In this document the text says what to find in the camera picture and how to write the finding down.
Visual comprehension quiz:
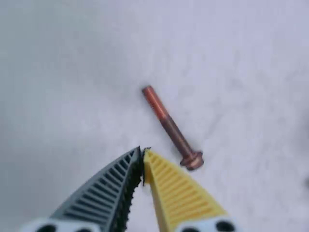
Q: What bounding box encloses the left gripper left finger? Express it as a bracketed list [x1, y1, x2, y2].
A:
[18, 145, 142, 232]

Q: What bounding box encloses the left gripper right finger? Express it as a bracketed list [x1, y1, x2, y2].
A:
[141, 147, 242, 232]

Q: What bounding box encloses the copper flange bolt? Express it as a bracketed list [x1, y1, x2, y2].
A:
[141, 85, 204, 171]

